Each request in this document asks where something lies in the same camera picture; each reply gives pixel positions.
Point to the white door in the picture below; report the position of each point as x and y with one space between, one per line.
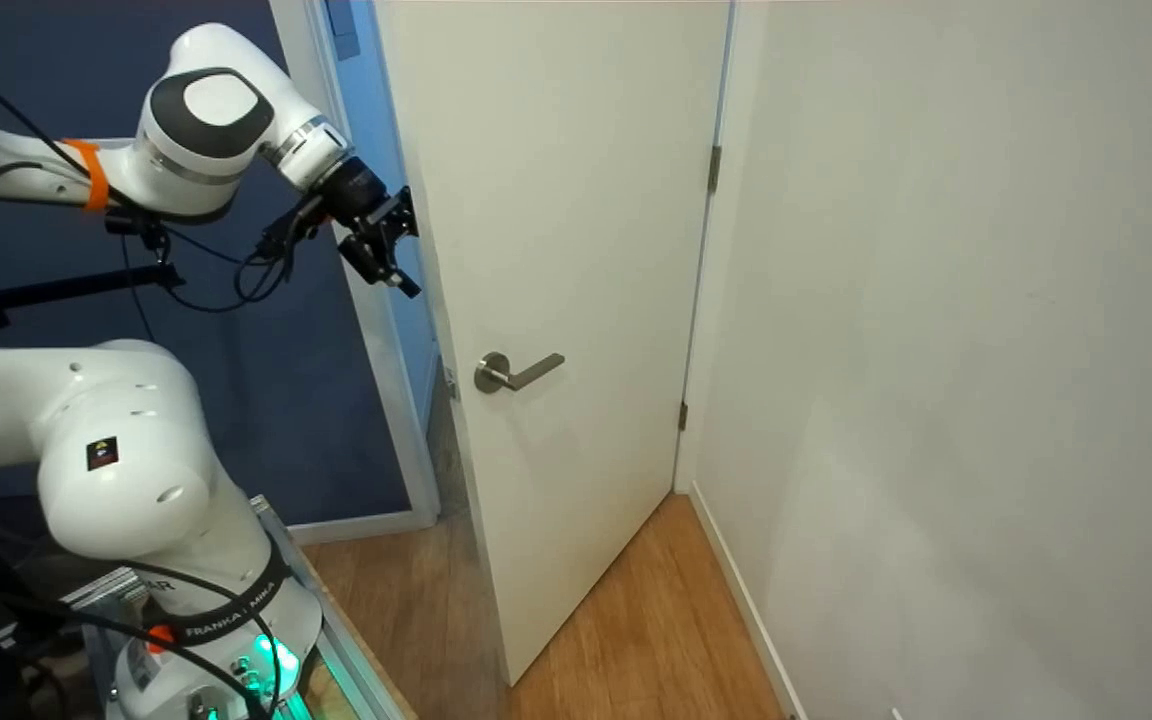
563 264

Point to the white door jamb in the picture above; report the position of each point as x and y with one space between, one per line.
719 294

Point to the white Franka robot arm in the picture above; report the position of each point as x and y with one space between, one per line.
111 440

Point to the white partition frame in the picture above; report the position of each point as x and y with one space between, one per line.
378 335

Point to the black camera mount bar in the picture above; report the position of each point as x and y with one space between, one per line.
58 289

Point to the metal door hinge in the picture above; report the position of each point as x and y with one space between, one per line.
715 171
680 412

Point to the white baseboard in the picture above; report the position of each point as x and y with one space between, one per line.
742 600

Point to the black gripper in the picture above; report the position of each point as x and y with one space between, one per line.
360 198

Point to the aluminium profile base frame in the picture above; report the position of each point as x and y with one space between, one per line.
338 643

